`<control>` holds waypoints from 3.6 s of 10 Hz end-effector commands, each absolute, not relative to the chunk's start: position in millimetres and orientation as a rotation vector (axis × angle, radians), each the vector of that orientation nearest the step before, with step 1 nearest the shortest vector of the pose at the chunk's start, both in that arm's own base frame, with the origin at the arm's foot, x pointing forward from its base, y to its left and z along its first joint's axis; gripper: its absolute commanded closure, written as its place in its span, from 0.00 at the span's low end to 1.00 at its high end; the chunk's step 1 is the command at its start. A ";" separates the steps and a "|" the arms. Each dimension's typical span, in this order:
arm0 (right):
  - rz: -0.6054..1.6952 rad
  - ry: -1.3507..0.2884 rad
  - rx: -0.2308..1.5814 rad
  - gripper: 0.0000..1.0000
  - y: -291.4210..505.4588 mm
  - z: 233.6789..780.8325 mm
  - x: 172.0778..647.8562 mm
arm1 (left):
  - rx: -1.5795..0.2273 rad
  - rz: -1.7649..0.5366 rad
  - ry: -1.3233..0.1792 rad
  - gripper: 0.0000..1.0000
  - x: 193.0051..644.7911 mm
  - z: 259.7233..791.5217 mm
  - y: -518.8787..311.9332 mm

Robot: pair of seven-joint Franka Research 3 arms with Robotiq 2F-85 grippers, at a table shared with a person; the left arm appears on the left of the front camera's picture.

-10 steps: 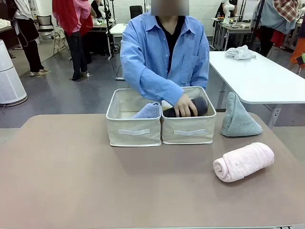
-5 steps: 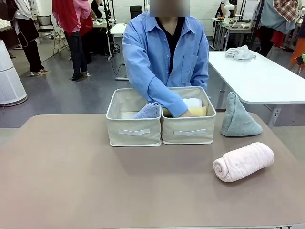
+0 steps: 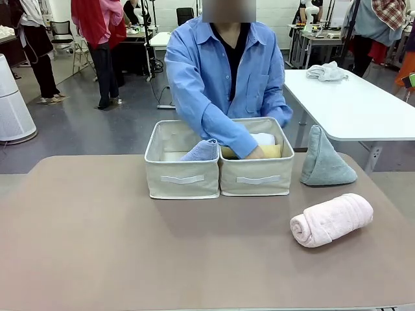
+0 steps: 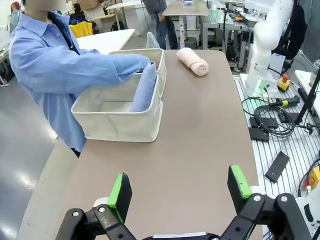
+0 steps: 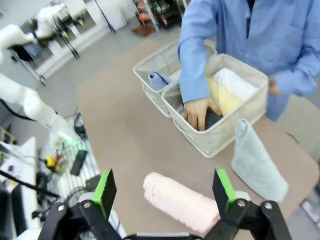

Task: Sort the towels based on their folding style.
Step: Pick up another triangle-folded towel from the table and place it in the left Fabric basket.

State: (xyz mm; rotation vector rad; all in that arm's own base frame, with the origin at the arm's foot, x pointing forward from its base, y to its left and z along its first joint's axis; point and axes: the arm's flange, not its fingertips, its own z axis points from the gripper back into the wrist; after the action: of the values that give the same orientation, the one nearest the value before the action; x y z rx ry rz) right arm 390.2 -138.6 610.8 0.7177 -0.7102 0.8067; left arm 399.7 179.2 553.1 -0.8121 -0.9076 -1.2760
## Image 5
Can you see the yellow towel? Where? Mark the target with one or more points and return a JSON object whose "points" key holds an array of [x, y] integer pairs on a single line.
{"points": [[227, 102]]}

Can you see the pale grey-blue folded towel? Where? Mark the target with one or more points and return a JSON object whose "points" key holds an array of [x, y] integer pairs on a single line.
{"points": [[255, 165]]}

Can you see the pink rolled towel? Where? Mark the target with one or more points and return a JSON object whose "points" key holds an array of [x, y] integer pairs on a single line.
{"points": [[180, 200]]}

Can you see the person's left forearm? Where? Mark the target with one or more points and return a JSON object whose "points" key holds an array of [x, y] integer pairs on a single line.
{"points": [[295, 82]]}

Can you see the white towel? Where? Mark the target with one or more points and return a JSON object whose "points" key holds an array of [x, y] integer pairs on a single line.
{"points": [[235, 82]]}

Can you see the yellow hand tool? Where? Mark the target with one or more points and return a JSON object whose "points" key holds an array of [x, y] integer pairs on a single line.
{"points": [[50, 162]]}

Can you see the black flat box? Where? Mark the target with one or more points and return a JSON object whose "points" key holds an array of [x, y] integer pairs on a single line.
{"points": [[78, 162]]}

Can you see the lavender blue towel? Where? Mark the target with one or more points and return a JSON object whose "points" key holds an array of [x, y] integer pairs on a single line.
{"points": [[157, 81]]}

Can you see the dark grey towel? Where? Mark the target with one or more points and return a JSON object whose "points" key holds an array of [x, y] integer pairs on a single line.
{"points": [[212, 120]]}

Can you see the person's right hand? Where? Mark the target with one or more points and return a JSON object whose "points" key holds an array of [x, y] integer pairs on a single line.
{"points": [[197, 112]]}

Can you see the brown floor cloth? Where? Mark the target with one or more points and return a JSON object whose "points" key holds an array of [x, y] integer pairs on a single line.
{"points": [[143, 30]]}

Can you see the person's left hand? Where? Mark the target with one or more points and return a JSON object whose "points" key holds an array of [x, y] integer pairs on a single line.
{"points": [[273, 86]]}

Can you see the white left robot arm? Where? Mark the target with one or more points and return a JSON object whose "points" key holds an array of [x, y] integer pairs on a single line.
{"points": [[27, 100]]}

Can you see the person's right forearm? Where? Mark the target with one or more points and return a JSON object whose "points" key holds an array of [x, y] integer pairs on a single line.
{"points": [[193, 75]]}

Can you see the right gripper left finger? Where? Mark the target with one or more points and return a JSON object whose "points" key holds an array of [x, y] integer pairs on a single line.
{"points": [[100, 200]]}

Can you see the beige fabric storage bin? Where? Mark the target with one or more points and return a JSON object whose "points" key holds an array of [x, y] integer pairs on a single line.
{"points": [[155, 62], [225, 135]]}

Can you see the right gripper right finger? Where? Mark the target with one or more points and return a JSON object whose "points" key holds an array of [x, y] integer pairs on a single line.
{"points": [[226, 197]]}

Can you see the person torso in blue shirt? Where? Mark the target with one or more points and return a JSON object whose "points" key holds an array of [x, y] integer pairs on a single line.
{"points": [[262, 32]]}

